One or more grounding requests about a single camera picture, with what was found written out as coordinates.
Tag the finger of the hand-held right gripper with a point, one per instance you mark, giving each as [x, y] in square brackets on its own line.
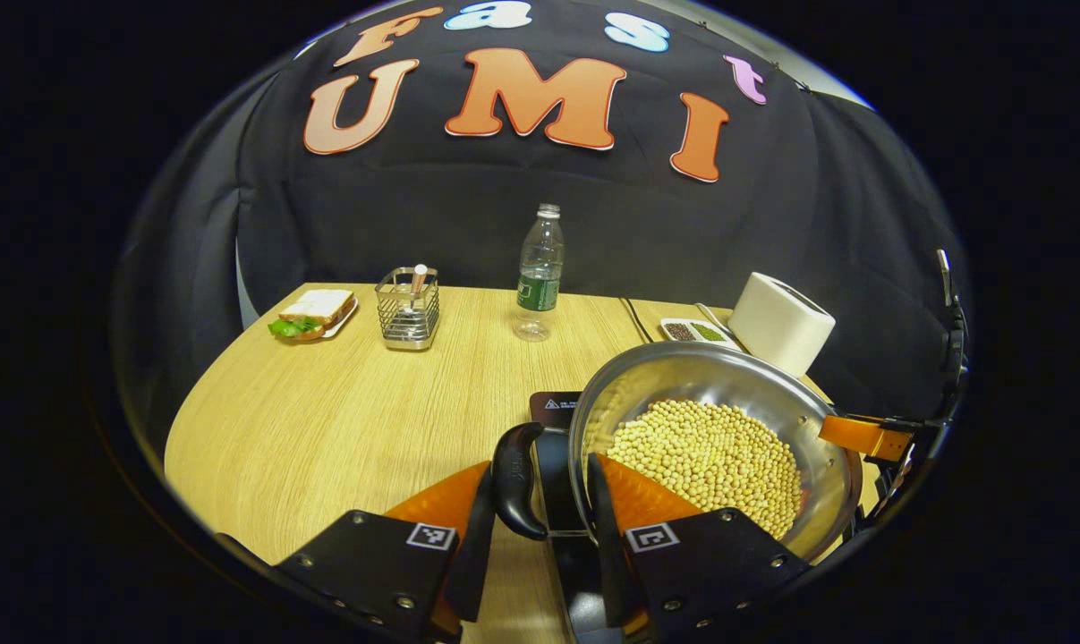
[862, 436]

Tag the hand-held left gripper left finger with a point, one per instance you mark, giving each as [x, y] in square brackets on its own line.
[472, 555]

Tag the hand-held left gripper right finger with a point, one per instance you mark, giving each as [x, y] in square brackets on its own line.
[607, 555]

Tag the black induction cooktop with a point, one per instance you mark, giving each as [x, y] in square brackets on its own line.
[557, 483]

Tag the white toaster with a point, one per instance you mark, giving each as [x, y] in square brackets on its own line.
[777, 322]

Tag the pile of soybeans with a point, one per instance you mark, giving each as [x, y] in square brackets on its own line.
[710, 452]

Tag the white seasoning tray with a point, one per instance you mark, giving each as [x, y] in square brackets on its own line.
[696, 333]

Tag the pink stick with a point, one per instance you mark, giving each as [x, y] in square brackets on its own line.
[419, 277]

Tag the clear plastic water bottle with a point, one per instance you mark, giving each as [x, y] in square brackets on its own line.
[540, 277]

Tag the sandwich with lettuce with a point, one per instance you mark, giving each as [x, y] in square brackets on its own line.
[316, 309]

